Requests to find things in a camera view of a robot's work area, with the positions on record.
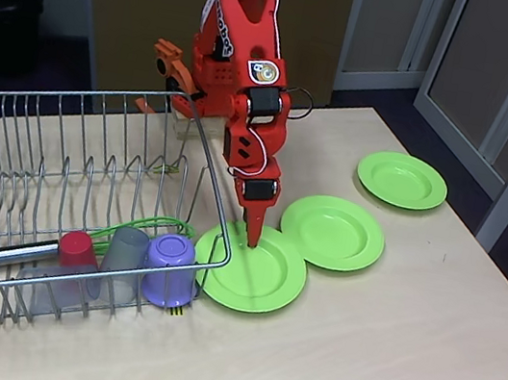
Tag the wooden base block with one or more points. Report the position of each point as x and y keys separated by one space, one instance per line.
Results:
x=210 y=129

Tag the brown cork board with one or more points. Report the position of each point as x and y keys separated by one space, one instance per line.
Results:
x=323 y=40

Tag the grey translucent plastic cup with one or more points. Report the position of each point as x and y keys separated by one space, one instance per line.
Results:
x=46 y=294
x=124 y=251

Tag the purple plastic mug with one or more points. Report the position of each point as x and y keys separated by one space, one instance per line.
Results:
x=168 y=263

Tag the orange plastic clamp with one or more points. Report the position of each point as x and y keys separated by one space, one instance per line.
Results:
x=176 y=70

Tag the white framed cabinet with lock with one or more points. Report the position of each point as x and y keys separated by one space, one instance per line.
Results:
x=491 y=54

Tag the yellow black striped tape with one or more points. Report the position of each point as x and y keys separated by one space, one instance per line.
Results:
x=176 y=312

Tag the green yellow twist tie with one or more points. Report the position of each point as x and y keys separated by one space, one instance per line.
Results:
x=167 y=169

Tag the red robot arm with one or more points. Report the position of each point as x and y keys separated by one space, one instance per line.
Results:
x=244 y=17

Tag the green plastic plate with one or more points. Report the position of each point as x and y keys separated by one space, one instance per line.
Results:
x=264 y=274
x=402 y=179
x=333 y=232

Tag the red plastic cup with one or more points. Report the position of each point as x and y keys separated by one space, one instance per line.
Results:
x=75 y=250

